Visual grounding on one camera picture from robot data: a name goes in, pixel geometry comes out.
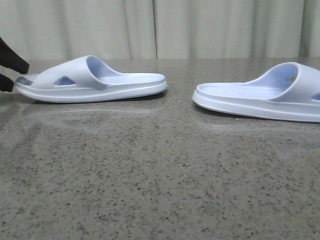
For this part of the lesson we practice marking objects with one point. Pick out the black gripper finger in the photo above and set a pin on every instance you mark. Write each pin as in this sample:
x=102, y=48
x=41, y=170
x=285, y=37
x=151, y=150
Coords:
x=6, y=84
x=9, y=59

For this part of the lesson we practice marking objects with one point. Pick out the light blue slipper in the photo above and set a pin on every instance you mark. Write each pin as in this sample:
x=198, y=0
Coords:
x=88, y=79
x=289, y=91

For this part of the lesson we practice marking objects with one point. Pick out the grey-green backdrop curtain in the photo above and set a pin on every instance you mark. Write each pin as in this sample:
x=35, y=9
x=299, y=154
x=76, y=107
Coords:
x=161, y=29

